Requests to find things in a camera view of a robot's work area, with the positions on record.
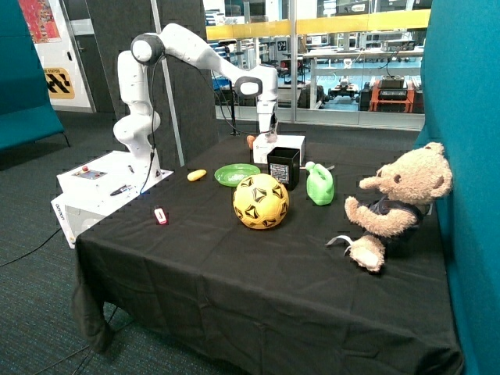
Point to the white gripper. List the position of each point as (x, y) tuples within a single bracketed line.
[(266, 112)]

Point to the white paper tissue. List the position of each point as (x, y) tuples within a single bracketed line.
[(271, 136)]

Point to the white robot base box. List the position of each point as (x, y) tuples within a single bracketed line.
[(85, 198)]

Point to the green plastic plate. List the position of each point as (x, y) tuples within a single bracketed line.
[(231, 175)]

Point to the orange toy fruit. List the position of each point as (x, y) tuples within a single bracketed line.
[(250, 141)]

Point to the black square container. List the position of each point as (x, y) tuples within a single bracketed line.
[(284, 164)]

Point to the green plastic jug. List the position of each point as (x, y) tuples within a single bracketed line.
[(319, 184)]

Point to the yellow black soccer ball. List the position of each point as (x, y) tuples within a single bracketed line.
[(260, 201)]

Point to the yellow toy lemon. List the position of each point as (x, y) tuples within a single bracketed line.
[(196, 175)]

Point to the orange black wheeled robot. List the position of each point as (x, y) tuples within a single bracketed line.
[(392, 94)]

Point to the red white small device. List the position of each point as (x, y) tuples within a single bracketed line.
[(160, 215)]

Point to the beige teddy bear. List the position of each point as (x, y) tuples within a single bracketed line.
[(409, 187)]

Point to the white lab workbench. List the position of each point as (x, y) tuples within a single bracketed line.
[(352, 78)]

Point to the black marker pen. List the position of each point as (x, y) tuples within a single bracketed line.
[(121, 190)]

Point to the black tablecloth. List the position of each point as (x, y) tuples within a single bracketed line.
[(277, 301)]

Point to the teal partition right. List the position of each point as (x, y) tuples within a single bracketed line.
[(460, 76)]

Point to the yellow black sign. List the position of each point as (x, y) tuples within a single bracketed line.
[(59, 83)]

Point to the teal sofa left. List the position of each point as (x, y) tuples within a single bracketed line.
[(26, 111)]

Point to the red poster on wall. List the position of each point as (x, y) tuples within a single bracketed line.
[(40, 20)]

